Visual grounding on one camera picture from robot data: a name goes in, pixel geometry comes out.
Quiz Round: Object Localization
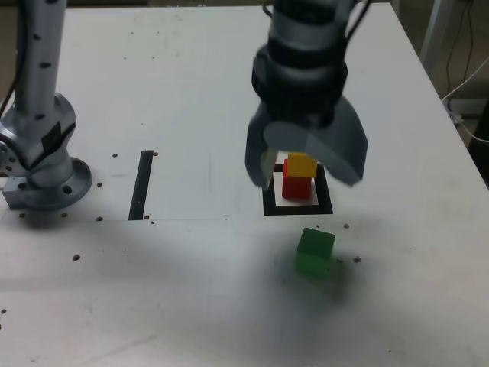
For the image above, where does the red cube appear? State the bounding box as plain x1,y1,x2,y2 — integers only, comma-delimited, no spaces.
281,159,313,202

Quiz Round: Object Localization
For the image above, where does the white frame leg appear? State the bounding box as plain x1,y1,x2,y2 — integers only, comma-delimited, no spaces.
419,0,454,68

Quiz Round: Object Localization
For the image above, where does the green cube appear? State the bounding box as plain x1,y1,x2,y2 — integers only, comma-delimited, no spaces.
295,227,337,278

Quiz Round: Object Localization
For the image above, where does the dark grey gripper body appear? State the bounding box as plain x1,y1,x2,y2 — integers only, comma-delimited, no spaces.
259,99,341,131

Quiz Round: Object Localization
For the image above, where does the black background cable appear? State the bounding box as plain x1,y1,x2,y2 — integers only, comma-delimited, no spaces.
445,0,474,96

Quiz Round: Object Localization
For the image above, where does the black tape square outline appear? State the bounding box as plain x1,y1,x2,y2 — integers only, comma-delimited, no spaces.
261,163,334,217

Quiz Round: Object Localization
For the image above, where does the yellow cube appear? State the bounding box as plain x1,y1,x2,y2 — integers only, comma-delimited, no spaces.
286,151,319,180

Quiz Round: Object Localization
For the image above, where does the white background cable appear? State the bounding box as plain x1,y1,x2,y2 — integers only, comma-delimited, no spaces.
442,56,489,143

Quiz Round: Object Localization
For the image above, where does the black tape strip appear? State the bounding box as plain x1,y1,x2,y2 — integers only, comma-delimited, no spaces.
128,150,154,222

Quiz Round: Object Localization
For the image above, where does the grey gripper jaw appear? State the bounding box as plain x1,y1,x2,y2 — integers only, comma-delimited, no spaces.
244,102,278,191
262,96,370,188

